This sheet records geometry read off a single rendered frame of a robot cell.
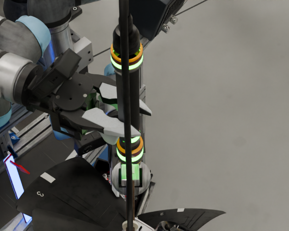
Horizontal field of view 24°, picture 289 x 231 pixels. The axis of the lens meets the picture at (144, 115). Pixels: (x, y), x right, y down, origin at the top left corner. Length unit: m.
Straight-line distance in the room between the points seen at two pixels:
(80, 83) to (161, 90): 2.06
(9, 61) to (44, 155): 1.63
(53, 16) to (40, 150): 1.29
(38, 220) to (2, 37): 0.34
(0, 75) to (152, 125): 1.96
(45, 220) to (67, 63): 0.35
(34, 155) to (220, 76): 0.99
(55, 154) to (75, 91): 1.66
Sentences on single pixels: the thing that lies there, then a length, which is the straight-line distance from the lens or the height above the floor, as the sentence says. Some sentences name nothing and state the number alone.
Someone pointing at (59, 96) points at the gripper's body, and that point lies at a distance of 1.04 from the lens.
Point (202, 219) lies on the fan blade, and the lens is 1.63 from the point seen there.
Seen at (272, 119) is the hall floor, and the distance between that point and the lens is 3.07.
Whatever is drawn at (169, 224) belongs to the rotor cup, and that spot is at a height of 1.21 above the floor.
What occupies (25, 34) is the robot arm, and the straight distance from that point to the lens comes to 1.25.
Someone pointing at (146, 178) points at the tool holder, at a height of 1.46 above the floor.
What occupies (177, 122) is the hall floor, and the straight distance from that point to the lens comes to 3.01.
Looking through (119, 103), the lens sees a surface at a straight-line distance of 0.98.
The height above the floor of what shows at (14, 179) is 1.10.
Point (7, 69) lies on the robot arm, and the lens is 1.08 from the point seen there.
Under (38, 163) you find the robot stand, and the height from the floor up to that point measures 0.21.
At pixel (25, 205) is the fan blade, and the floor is 1.21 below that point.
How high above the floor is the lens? 2.51
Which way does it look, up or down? 56 degrees down
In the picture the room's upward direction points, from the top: straight up
